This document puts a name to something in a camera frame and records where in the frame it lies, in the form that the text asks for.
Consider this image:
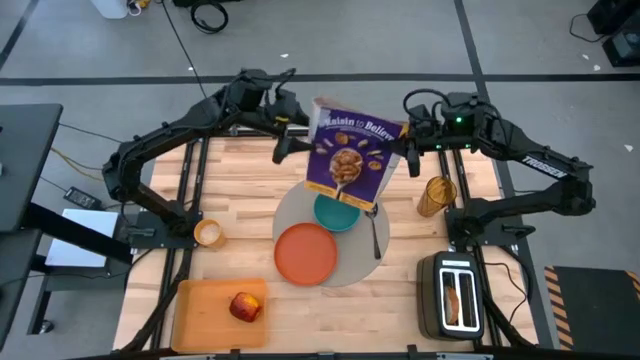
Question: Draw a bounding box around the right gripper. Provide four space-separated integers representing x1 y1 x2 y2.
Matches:
387 103 444 179

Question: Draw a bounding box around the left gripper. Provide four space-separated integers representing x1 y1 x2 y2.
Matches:
268 87 315 166

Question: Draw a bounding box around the purple cereal box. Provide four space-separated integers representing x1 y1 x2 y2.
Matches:
303 96 410 214

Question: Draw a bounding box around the metal spoon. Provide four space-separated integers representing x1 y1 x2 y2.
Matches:
363 202 383 261

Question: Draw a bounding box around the orange plate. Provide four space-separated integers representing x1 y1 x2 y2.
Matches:
273 222 339 287

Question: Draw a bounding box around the amber textured tumbler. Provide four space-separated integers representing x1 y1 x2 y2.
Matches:
417 175 459 219

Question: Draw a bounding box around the teal bowl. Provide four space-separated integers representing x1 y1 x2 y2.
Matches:
313 193 362 233

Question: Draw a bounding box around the small orange cup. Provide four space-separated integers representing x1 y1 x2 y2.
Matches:
193 218 227 250

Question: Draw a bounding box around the grey round placemat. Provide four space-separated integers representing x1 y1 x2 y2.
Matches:
272 179 391 289

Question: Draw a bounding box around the black two-slot toaster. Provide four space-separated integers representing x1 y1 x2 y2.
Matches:
416 250 485 342

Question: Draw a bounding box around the brown bread slice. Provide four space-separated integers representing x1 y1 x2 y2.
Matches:
443 284 461 325

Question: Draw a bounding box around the red yellow apple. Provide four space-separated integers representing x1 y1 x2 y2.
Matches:
228 291 263 323

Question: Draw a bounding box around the black power adapter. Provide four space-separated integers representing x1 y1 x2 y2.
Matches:
63 186 104 212

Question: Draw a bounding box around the white container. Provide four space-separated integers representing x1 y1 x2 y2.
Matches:
90 0 130 20

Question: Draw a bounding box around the white paper sheet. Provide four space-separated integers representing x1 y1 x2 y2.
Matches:
44 208 119 269

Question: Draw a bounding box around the black yellow hazard mat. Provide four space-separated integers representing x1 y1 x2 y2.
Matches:
543 264 640 354

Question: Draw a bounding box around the black equipment case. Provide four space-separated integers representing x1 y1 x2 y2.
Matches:
587 0 640 36
602 22 640 69

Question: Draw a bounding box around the black desk top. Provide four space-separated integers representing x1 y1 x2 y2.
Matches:
0 103 64 234

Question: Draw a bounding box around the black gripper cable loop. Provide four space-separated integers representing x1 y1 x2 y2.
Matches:
402 88 452 122

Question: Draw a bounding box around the black aluminium table frame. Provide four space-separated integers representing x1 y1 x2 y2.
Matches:
112 124 540 360

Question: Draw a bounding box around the long black floor cable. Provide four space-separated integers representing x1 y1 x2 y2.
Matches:
159 0 209 100

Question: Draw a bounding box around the coiled black cable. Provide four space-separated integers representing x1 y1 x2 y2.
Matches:
189 0 230 35

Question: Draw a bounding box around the black toaster power cord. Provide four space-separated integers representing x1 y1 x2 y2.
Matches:
482 259 534 314

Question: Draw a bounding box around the black corrugated cable conduit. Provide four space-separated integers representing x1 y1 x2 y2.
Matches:
480 292 537 350
119 248 195 354

